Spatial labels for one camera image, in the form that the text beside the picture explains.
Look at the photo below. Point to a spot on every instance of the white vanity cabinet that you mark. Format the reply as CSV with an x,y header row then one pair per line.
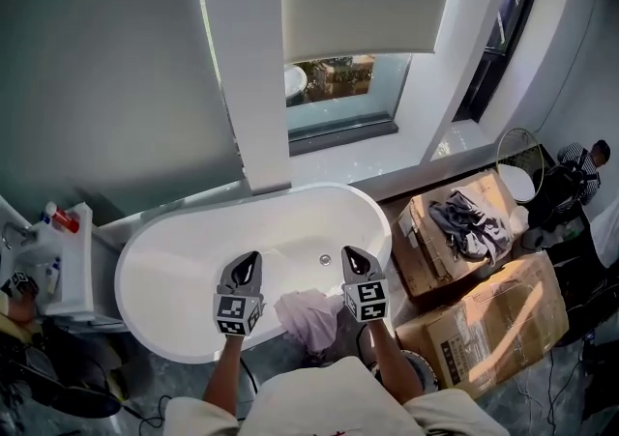
x,y
77,279

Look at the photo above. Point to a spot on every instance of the chrome faucet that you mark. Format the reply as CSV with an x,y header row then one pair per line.
x,y
29,236

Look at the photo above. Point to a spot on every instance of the person's cream shirt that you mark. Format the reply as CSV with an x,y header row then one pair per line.
x,y
314,400

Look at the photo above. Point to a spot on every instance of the large taped cardboard box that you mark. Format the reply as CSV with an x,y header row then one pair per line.
x,y
508,318

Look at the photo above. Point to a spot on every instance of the pink cloth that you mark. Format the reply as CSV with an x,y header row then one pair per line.
x,y
309,318

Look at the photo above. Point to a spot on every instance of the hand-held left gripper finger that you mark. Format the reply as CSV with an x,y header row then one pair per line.
x,y
225,281
258,279

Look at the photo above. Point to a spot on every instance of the black backpack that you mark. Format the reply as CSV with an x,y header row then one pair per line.
x,y
556,192

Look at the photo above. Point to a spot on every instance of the white bathtub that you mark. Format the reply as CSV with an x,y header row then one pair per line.
x,y
184,279

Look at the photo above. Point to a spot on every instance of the person's left forearm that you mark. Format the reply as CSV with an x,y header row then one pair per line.
x,y
225,376

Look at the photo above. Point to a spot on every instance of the black framed window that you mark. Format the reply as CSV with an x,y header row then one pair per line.
x,y
483,86

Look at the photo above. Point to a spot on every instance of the flat cardboard box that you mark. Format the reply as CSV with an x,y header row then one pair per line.
x,y
425,250

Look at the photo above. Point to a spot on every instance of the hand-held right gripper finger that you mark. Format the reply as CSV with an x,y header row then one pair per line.
x,y
345,274
377,272

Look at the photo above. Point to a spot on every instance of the glass window pane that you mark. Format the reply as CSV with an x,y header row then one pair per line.
x,y
338,105

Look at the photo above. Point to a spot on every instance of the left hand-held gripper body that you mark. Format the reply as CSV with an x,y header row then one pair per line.
x,y
237,313

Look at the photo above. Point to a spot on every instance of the wide roller blind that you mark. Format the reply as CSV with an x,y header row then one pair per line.
x,y
121,62

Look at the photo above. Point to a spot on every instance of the red bottle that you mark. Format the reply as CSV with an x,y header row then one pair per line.
x,y
65,221

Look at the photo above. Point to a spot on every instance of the person's right forearm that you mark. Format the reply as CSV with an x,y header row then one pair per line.
x,y
394,361

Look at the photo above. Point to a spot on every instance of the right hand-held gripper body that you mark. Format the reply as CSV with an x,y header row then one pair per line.
x,y
370,299

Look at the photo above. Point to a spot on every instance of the grey clothes pile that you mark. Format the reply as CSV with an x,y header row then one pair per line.
x,y
474,226

